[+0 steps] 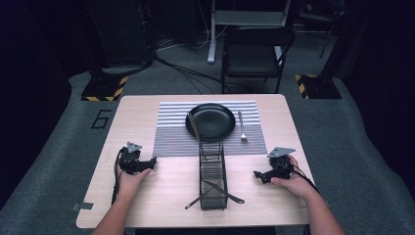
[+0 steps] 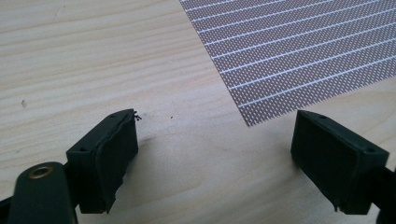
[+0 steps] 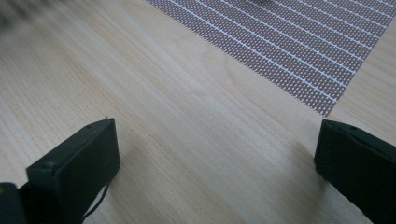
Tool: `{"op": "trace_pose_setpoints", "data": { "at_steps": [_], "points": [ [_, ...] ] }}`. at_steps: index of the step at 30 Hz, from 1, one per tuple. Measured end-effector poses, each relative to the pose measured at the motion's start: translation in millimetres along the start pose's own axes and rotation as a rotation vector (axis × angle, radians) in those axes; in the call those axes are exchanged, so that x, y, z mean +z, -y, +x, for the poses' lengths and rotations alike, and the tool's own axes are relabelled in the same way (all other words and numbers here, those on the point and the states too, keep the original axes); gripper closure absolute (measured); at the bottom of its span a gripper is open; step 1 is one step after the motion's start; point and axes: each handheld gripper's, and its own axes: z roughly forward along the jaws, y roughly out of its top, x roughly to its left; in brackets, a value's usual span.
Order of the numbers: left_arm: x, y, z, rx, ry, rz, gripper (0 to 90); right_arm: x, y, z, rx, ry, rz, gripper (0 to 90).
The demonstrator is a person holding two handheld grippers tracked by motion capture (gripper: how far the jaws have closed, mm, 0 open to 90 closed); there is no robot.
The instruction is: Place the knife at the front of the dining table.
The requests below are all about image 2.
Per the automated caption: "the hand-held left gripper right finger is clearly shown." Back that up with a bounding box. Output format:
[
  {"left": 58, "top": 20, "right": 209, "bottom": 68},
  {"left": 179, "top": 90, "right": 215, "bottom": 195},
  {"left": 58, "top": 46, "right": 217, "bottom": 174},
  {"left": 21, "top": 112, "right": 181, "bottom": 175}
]
[{"left": 290, "top": 109, "right": 390, "bottom": 216}]

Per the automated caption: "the brown woven striped placemat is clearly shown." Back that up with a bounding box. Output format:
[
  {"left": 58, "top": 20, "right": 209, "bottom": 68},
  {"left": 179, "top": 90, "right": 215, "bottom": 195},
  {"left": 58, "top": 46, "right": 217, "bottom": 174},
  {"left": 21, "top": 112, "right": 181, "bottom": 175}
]
[{"left": 178, "top": 0, "right": 396, "bottom": 128}]

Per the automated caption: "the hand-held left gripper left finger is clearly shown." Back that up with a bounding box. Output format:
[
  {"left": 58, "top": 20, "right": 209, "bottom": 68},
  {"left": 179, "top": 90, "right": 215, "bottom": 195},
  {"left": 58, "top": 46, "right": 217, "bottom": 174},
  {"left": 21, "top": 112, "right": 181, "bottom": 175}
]
[{"left": 65, "top": 108, "right": 140, "bottom": 215}]

